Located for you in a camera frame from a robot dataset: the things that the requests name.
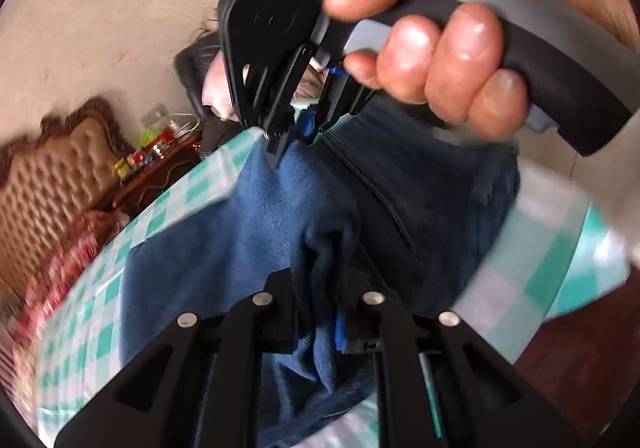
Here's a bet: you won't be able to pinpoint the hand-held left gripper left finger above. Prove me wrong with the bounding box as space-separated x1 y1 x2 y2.
54 271 301 448

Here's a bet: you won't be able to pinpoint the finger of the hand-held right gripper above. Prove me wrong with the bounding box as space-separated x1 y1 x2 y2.
297 72 379 147
234 43 319 168

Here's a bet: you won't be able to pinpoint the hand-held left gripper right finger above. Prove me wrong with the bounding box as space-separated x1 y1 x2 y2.
335 271 586 448

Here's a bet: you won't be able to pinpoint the dark blue pants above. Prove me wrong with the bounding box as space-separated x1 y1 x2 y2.
120 98 521 448

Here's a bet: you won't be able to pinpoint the person's right hand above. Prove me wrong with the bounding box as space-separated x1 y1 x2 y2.
322 0 640 140

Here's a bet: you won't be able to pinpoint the black leather chair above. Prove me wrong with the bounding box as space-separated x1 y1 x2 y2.
174 36 251 140

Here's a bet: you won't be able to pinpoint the colourful small clutter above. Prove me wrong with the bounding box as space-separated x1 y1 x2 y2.
127 125 174 170

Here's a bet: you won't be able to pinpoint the dark wooden nightstand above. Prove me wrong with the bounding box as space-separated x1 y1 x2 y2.
112 132 207 222

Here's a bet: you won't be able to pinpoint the green white checked tablecloth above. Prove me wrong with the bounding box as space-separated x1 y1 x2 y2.
10 125 632 448

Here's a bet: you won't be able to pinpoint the floral quilt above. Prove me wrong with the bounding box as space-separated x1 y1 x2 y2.
0 211 132 355

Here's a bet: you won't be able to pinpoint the tufted tan headboard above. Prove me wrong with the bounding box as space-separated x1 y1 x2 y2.
0 97 134 300

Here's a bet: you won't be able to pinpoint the white cable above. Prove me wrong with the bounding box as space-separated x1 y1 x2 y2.
169 112 202 140

